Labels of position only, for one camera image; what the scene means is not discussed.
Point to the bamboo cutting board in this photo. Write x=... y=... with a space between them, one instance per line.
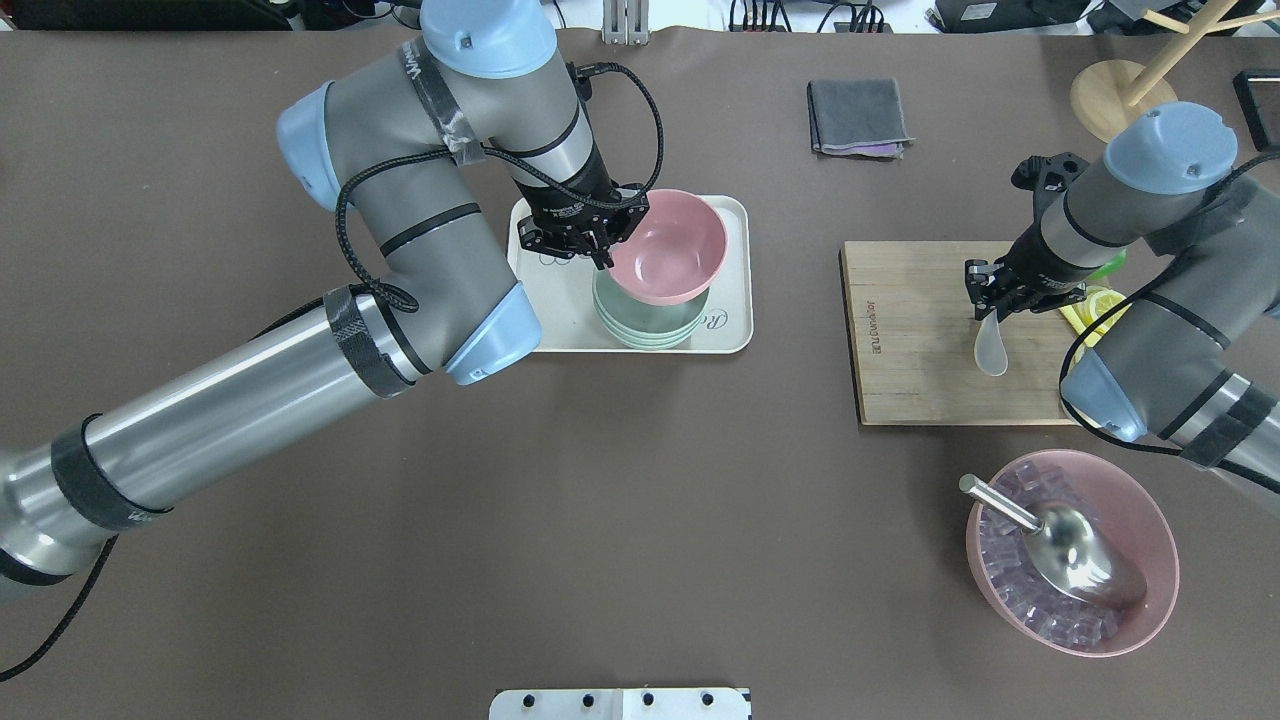
x=913 y=332

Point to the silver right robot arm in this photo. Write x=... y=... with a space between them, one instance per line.
x=1169 y=179

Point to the wooden cup rack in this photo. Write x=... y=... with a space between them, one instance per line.
x=1109 y=95

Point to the clear ice cubes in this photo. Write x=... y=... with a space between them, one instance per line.
x=1004 y=562

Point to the white rabbit print tray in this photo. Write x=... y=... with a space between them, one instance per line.
x=560 y=292

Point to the top green bowl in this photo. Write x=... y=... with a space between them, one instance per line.
x=613 y=303

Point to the green lime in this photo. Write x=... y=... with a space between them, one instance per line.
x=1115 y=263

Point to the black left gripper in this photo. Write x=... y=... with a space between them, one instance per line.
x=572 y=203

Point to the white ceramic spoon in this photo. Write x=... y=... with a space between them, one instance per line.
x=989 y=350

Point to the large pink bowl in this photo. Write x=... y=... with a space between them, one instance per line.
x=1130 y=518

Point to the grey folded cloth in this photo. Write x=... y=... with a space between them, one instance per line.
x=857 y=118

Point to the metal ice scoop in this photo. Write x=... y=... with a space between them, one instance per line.
x=1065 y=548

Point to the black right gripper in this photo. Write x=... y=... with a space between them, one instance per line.
x=1030 y=266

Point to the middle green bowl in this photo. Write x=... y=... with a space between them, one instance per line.
x=651 y=326

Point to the small pink bowl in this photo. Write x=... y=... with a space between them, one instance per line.
x=676 y=251

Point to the green bowl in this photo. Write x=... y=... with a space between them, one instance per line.
x=648 y=340
x=613 y=303
x=651 y=326

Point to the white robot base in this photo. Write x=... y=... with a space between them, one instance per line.
x=623 y=703

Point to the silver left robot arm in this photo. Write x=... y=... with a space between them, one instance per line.
x=382 y=150

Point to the bottom green bowl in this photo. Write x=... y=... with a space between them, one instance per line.
x=648 y=340

